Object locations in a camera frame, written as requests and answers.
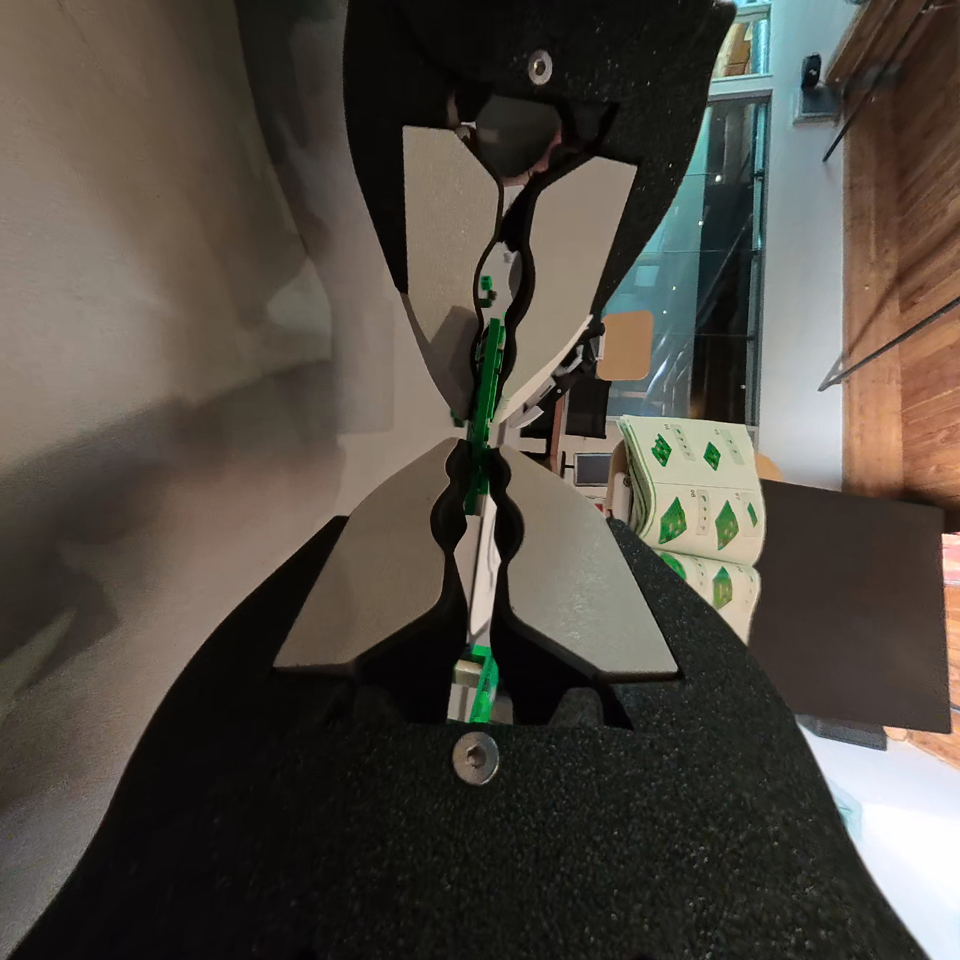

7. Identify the black metal table leg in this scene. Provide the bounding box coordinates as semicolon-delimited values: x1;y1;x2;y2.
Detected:
817;297;960;393
822;0;942;163

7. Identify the lego instruction booklet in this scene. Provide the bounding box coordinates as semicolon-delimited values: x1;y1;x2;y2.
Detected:
615;414;767;640

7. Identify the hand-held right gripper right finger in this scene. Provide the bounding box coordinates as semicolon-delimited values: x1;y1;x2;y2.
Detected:
493;448;681;723

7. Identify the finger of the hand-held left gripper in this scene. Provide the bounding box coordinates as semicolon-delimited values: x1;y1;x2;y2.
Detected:
401;124;504;431
493;153;639;426

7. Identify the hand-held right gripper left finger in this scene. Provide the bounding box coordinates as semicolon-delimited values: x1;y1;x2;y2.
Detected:
273;441;468;723

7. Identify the tan chair backrest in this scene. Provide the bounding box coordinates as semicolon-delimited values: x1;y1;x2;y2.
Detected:
596;310;656;382

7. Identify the glass partition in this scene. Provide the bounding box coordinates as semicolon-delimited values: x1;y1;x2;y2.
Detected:
600;88;774;430

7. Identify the green white lego assembly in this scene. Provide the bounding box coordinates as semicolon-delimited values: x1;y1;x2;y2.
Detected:
447;247;528;726

